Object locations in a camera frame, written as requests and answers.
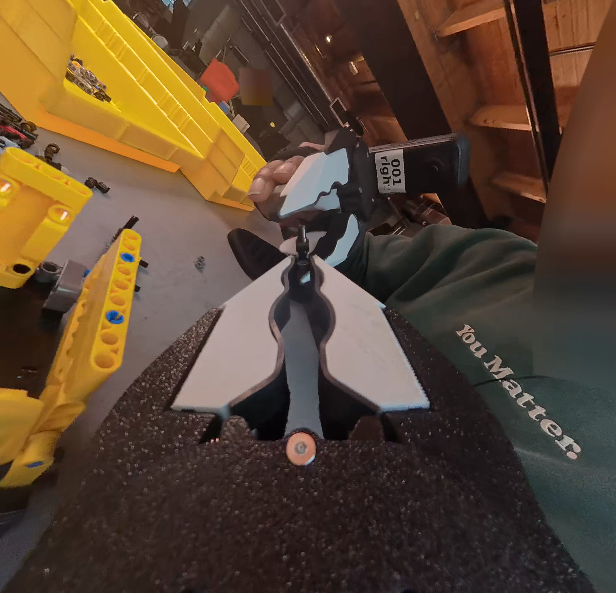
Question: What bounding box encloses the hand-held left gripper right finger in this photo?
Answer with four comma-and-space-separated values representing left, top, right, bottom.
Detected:
310, 255, 430, 443

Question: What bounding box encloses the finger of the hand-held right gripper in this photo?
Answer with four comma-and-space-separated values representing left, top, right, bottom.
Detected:
277, 149, 351, 219
326, 212, 361, 268

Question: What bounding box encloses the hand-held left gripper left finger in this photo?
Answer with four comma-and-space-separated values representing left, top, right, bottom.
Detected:
171, 255, 296, 442

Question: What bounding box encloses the yellow plastic bin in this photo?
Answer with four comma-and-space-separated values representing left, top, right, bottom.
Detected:
72, 0, 269, 212
0, 0, 204, 174

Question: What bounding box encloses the yellow black lego model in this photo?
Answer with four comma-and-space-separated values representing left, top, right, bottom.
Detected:
0, 148, 146, 491

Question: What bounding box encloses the heap of grey yellow lego parts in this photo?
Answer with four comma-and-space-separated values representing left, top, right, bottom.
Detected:
65, 55, 113, 104

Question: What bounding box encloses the pile of small lego pins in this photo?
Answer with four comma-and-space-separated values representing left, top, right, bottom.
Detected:
0, 106, 111, 194

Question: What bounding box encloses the grey yellow lego subassembly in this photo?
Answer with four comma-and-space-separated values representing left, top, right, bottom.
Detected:
102, 215, 150, 294

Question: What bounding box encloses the person's right hand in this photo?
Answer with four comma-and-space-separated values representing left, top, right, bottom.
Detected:
248, 156, 309, 206

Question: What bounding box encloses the orange cushion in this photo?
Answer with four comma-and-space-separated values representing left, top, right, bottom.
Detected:
199, 58, 241, 105

